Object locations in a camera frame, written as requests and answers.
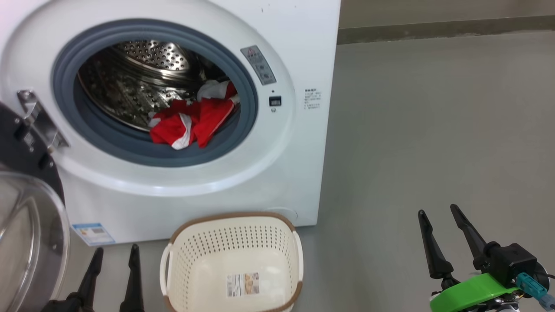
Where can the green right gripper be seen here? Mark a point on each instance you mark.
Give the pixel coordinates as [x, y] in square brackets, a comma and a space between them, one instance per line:
[468, 294]

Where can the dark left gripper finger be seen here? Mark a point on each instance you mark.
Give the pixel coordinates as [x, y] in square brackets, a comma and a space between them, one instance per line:
[133, 286]
[91, 281]

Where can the black round glass washer door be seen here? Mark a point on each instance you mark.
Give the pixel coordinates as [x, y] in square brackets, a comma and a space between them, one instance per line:
[21, 147]

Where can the red and white garment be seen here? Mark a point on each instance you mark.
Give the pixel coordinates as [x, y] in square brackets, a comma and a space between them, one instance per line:
[208, 117]

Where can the cream basket with brown rim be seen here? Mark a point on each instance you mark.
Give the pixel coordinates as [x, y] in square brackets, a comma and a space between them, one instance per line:
[195, 260]

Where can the printed information sticker label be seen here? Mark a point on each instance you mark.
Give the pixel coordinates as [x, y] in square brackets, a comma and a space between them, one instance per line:
[243, 284]

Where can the metal door hinge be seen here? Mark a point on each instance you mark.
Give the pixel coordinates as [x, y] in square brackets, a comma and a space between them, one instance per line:
[41, 121]

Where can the white front-load washing machine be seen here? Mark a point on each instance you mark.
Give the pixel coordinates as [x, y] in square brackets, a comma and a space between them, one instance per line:
[295, 173]

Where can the grey rubber door gasket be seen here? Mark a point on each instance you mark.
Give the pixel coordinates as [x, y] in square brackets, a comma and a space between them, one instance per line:
[63, 95]

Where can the black door lock socket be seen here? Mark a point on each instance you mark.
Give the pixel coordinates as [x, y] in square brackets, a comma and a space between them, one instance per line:
[275, 101]

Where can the blue energy label sticker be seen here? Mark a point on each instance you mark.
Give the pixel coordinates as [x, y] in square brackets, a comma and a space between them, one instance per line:
[93, 234]

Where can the grey warning sticker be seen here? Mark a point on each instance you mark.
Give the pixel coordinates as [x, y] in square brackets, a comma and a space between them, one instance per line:
[259, 65]

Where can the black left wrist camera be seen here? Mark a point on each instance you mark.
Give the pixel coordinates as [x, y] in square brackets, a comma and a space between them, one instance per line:
[56, 307]

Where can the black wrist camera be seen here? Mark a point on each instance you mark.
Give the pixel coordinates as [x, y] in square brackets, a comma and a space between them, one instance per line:
[56, 307]
[514, 262]

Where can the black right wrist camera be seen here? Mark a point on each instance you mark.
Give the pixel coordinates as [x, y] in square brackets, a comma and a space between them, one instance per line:
[514, 262]

